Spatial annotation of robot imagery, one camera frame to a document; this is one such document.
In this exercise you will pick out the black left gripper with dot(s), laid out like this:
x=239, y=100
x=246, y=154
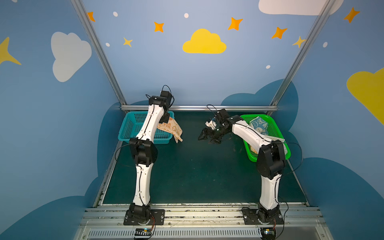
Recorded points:
x=165, y=117

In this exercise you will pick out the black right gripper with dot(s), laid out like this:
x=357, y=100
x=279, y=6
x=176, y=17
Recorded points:
x=212, y=133

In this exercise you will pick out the orange bunny pattern towel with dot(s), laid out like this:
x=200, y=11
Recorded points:
x=173, y=128

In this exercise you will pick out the teal plastic basket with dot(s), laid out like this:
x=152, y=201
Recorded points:
x=133, y=123

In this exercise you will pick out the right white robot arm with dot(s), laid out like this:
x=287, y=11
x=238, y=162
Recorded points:
x=271, y=158

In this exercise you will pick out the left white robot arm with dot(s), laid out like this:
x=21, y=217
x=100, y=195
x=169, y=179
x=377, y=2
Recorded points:
x=145, y=153

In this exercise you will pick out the teal pattern towel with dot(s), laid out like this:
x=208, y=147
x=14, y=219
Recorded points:
x=260, y=125

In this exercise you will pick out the right small circuit board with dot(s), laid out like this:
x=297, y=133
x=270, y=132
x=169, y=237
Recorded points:
x=268, y=234

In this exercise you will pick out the small circuit board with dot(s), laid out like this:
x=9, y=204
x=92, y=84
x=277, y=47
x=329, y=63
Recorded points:
x=142, y=234
x=268, y=234

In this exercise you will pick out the left small circuit board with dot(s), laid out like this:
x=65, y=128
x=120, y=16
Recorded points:
x=142, y=234

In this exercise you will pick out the horizontal aluminium frame rail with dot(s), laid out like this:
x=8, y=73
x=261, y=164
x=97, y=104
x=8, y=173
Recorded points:
x=205, y=108

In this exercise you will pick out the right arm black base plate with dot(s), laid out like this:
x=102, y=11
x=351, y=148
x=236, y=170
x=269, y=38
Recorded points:
x=262, y=216

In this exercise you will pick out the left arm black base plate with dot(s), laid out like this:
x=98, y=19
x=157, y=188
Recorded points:
x=146, y=218

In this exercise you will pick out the right aluminium frame post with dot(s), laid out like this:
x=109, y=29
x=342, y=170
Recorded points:
x=304, y=49

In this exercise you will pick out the aluminium frame post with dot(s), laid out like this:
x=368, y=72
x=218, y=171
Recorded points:
x=304, y=49
x=88, y=26

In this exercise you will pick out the left aluminium frame post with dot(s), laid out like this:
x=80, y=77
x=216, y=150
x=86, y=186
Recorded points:
x=88, y=26

